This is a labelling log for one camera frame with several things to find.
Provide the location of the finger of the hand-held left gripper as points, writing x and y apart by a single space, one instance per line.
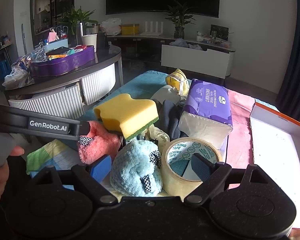
81 130

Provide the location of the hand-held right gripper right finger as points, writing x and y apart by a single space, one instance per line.
200 167

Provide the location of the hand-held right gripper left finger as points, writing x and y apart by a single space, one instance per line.
100 168

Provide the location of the pink fluffy sock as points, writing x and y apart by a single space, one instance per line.
97 145

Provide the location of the blue fluffy sock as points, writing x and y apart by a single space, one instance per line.
132 170

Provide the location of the yellow sponge with green scourer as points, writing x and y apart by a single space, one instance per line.
127 112

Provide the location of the dark navy cloth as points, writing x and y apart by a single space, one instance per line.
170 120

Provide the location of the white orange cardboard box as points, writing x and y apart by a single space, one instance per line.
277 155

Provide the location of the yellow cloth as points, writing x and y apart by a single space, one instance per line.
176 80

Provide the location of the person's left hand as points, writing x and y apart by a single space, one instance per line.
0 180

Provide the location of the packing tape roll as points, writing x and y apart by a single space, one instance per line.
170 180

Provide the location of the pastel checkered cloth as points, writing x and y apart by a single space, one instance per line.
52 152

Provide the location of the clear plastic bag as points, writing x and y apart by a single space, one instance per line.
15 77

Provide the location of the grey white coffee table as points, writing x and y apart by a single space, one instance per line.
100 85

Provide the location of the blue plastic crate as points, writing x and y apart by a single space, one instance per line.
2 70

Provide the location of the purple tissue pack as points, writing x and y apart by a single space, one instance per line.
207 102

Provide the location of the purple tin tray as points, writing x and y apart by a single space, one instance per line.
65 65

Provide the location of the teal blanket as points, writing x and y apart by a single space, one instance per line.
137 85

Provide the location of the red white small box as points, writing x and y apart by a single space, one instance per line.
80 47

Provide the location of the white paper cup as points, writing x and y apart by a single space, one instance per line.
90 42

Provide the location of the light blue organizer box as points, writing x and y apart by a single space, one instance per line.
56 45

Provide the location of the pink notepad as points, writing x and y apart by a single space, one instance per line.
52 37

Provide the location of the steel bottle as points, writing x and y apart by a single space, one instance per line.
80 30

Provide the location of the white plastic bag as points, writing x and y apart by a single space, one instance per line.
111 27

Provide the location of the white television cabinet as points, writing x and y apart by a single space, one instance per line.
195 57

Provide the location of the yellow tin box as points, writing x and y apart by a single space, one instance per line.
130 30

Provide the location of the bamboo plant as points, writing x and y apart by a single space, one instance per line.
75 17

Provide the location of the white router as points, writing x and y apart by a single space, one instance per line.
151 33

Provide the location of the grey cloth pile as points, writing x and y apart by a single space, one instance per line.
180 42

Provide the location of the black printed box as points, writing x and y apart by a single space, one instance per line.
219 32

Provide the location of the potted plant in glass vase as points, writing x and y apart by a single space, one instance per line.
179 32

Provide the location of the dark blue curtain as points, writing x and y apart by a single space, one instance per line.
297 67

